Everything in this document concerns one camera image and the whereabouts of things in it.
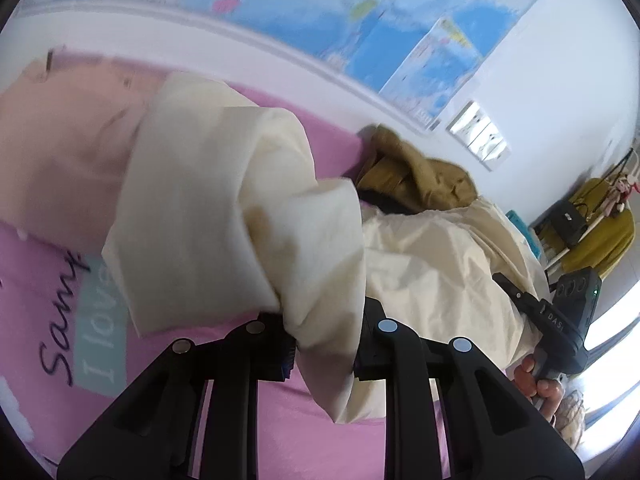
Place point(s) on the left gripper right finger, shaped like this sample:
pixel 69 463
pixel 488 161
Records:
pixel 492 431

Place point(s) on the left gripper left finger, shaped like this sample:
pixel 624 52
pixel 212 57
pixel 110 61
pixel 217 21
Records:
pixel 225 384

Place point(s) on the cream beige jacket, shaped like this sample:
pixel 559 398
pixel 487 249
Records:
pixel 221 214

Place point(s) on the person's right hand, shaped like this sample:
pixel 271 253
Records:
pixel 550 391

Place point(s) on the mustard yellow hanging garment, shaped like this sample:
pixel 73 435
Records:
pixel 607 243

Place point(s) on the black handbag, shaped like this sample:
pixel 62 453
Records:
pixel 567 221

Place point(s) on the pink floral bed sheet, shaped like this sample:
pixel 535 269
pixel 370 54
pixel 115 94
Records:
pixel 68 349

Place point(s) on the olive brown jacket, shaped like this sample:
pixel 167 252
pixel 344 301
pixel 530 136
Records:
pixel 398 179

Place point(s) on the folded pink garment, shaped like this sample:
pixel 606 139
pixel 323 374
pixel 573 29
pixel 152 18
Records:
pixel 66 140

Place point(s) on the white wall switch plate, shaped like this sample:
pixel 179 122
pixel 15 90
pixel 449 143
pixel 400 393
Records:
pixel 497 155

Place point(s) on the white wall socket middle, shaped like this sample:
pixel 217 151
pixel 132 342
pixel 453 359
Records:
pixel 486 140

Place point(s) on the white wall socket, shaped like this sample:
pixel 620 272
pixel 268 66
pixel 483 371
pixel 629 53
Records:
pixel 486 140
pixel 465 125

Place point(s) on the white wall socket left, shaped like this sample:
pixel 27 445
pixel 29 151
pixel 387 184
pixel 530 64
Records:
pixel 465 125

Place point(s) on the colourful wall map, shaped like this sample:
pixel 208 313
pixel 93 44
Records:
pixel 416 54

